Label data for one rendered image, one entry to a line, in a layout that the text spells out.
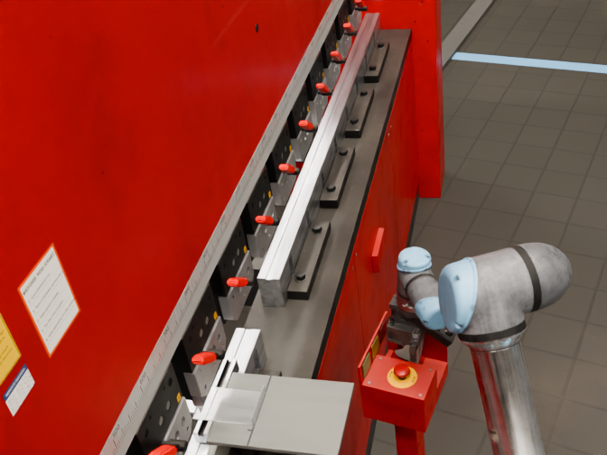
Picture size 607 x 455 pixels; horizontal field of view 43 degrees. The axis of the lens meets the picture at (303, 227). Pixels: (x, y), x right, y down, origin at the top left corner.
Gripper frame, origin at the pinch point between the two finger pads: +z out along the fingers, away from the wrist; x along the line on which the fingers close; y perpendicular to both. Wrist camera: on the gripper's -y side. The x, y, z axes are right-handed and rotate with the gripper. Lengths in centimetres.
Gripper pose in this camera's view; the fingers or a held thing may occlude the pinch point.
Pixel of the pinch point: (416, 362)
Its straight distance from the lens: 200.3
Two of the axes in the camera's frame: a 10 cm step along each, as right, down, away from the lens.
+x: -4.0, 5.9, -7.0
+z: 0.5, 7.8, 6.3
